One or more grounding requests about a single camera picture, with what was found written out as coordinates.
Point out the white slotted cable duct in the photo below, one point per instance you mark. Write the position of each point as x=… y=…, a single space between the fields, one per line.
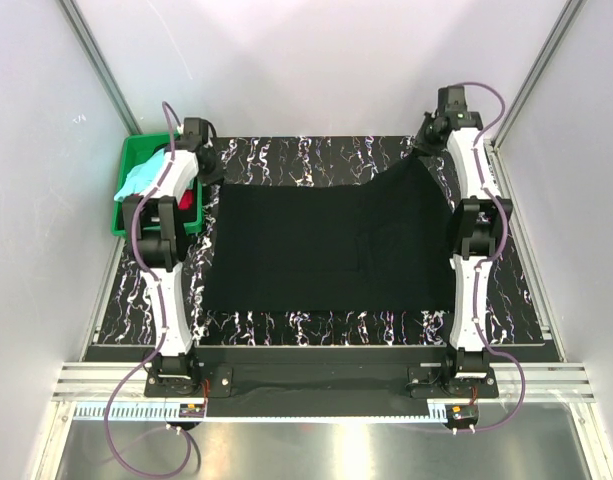
x=414 y=413

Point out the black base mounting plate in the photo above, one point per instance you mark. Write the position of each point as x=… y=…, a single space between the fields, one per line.
x=345 y=378

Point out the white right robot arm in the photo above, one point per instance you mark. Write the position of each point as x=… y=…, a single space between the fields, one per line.
x=478 y=230

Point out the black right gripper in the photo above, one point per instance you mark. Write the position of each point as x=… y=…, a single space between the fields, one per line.
x=421 y=147

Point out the right aluminium corner post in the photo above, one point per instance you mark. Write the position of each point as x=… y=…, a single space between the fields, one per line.
x=555 y=38

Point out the red t shirt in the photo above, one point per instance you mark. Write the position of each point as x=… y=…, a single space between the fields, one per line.
x=187 y=200

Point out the aluminium frame rail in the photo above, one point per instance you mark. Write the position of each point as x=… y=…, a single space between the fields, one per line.
x=97 y=380

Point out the left aluminium corner post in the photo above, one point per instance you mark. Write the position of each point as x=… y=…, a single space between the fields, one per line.
x=97 y=60

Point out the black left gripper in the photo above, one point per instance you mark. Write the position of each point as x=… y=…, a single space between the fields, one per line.
x=215 y=177

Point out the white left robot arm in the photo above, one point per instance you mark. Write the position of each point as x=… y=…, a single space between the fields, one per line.
x=155 y=229

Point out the black t shirt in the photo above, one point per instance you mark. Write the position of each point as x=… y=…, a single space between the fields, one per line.
x=379 y=246

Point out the aluminium corner post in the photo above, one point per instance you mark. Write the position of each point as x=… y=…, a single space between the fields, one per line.
x=555 y=38
x=97 y=60

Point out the green plastic bin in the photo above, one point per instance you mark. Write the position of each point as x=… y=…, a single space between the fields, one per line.
x=137 y=149

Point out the light blue t shirt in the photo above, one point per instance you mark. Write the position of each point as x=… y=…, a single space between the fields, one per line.
x=140 y=176

